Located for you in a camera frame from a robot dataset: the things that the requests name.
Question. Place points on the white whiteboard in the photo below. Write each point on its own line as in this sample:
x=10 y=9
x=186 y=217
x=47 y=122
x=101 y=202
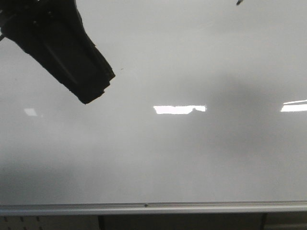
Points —
x=207 y=113

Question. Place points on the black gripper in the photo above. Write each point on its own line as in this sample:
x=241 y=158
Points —
x=40 y=28

